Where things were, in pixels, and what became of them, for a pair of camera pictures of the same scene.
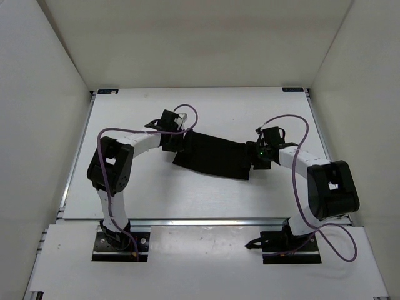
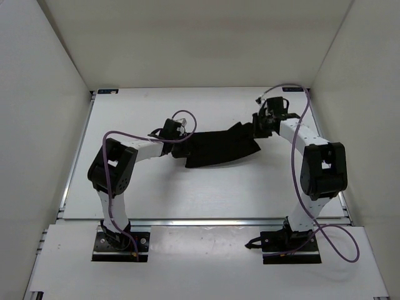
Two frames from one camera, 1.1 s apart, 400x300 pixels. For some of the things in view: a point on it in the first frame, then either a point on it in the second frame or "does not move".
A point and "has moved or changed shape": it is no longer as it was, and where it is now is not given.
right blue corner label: (293, 89) does not move
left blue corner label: (108, 91) does not move
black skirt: (214, 155) has moved or changed shape
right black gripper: (252, 147) → (255, 118)
